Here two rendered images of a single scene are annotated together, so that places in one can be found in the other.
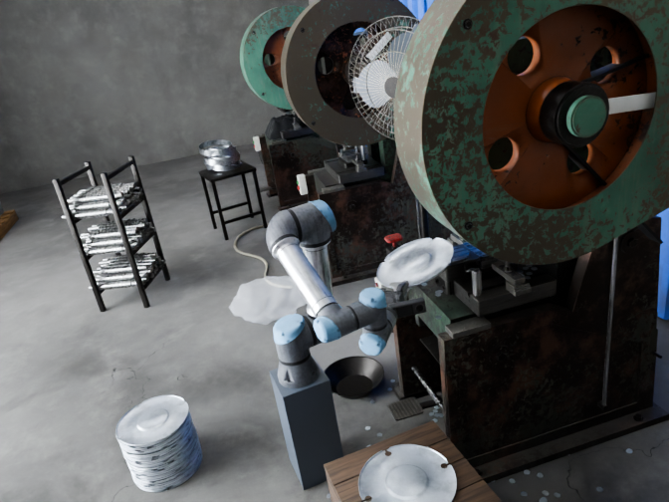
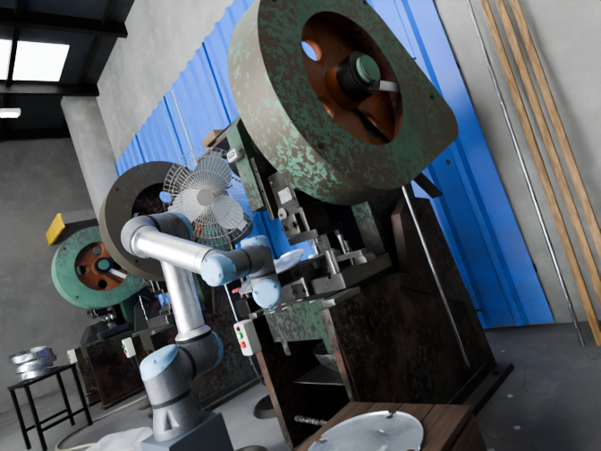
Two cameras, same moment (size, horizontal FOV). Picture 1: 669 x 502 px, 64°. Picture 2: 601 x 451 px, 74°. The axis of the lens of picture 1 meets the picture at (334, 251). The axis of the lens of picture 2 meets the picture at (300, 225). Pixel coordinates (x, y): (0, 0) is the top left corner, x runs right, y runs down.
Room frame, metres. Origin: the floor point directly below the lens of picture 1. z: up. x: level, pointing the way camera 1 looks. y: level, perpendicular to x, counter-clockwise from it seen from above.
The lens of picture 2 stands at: (0.34, 0.35, 0.83)
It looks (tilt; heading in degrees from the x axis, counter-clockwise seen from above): 3 degrees up; 330
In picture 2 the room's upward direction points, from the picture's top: 19 degrees counter-clockwise
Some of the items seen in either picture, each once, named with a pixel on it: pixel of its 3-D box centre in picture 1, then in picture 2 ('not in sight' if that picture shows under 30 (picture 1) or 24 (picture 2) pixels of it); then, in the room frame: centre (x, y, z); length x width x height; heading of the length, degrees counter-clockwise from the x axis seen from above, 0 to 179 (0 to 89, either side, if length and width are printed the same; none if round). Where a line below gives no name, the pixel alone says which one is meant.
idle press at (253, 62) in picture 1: (323, 102); (133, 303); (5.28, -0.12, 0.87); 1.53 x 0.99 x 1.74; 105
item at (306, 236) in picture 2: not in sight; (316, 236); (1.80, -0.55, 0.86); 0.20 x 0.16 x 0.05; 12
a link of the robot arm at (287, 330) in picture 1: (292, 336); (165, 371); (1.66, 0.20, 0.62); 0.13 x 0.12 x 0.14; 116
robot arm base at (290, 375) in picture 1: (296, 364); (175, 411); (1.65, 0.20, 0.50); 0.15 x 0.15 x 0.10
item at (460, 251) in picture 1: (441, 273); (296, 281); (1.76, -0.38, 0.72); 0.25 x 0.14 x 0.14; 102
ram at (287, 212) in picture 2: not in sight; (294, 199); (1.79, -0.51, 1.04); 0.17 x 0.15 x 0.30; 102
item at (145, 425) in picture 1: (152, 418); not in sight; (1.79, 0.84, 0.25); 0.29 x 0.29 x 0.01
